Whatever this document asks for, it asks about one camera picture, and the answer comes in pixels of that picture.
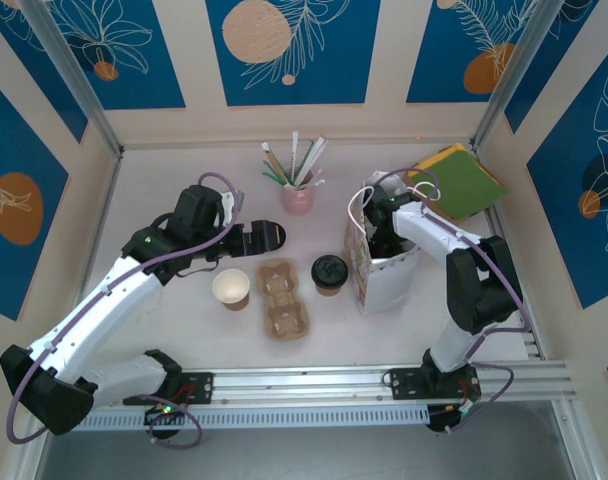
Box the aluminium front frame bar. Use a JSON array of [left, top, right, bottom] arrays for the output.
[[553, 399, 603, 480], [11, 414, 53, 480]]

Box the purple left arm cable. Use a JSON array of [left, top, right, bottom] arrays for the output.
[[6, 172, 243, 450]]

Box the white slotted cable duct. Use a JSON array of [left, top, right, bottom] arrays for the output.
[[47, 404, 431, 432]]

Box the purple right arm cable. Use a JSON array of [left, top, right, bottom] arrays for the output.
[[368, 167, 533, 436]]

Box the aluminium corner post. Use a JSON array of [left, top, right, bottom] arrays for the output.
[[471, 0, 560, 154], [19, 0, 125, 160]]

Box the kraft brown straw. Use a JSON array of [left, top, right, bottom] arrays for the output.
[[261, 141, 289, 187]]

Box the black base electronics module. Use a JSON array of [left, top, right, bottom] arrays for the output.
[[426, 397, 480, 435], [142, 399, 186, 442]]

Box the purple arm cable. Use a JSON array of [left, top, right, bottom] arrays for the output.
[[368, 167, 533, 436], [6, 172, 243, 450]]

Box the red paper napkin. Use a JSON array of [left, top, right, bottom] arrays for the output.
[[476, 158, 510, 194]]

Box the cardboard cup carrier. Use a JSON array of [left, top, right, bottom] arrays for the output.
[[255, 258, 314, 345]]

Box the green striped wrapped straw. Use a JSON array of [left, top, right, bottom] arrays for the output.
[[294, 138, 316, 185]]

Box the white paper bag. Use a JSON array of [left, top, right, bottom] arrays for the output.
[[344, 170, 443, 317]]

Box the brown paper cup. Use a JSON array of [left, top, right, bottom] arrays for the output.
[[211, 268, 251, 313]]

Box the pink straw holder cup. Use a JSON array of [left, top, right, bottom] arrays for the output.
[[282, 168, 317, 217]]

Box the brown cup with black lid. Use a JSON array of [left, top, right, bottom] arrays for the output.
[[310, 254, 349, 299]]

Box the black plastic cup lid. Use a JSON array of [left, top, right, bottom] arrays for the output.
[[253, 218, 289, 254]]

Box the white paper-wrapped straw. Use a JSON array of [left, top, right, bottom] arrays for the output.
[[290, 130, 301, 185], [298, 135, 330, 184]]

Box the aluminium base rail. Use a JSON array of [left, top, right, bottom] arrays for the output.
[[26, 359, 575, 407]]

